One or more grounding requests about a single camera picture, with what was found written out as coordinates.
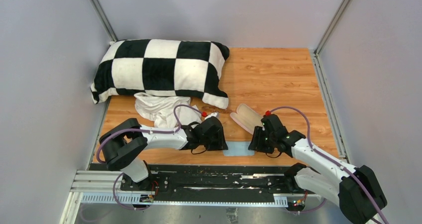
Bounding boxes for purple cable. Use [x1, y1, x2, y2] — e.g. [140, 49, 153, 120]
[96, 104, 209, 211]
[265, 106, 391, 224]

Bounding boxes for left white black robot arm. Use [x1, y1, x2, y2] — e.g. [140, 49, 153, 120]
[97, 116, 228, 191]

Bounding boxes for pink glasses case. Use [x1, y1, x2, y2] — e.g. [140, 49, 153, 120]
[230, 104, 263, 134]

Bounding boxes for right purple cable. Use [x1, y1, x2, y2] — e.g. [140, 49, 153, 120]
[265, 106, 391, 224]

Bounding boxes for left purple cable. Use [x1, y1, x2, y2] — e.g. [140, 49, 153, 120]
[96, 104, 209, 211]

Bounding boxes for aluminium frame post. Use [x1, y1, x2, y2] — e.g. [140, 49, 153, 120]
[89, 0, 118, 42]
[314, 0, 352, 56]

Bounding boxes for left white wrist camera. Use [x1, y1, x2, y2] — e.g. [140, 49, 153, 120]
[205, 112, 219, 119]

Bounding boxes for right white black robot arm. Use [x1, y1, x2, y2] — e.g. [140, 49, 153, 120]
[248, 113, 388, 224]

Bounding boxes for right aluminium frame post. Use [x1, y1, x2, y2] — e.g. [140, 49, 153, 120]
[314, 0, 352, 56]

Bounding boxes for light blue cleaning cloth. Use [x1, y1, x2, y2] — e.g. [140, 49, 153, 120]
[223, 141, 255, 157]

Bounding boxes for left aluminium frame post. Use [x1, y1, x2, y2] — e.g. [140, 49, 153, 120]
[89, 0, 118, 42]

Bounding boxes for black white checkered pillow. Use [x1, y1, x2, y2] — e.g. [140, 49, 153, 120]
[90, 39, 230, 109]

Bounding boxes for aluminium slotted rail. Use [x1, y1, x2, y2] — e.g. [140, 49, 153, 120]
[71, 171, 288, 208]

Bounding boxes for amber transparent sunglasses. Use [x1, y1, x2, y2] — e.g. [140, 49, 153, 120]
[202, 106, 233, 114]

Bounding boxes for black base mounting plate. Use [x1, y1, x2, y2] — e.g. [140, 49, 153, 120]
[120, 164, 327, 204]

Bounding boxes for white crumpled cloth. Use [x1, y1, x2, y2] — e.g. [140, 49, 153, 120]
[134, 93, 202, 128]

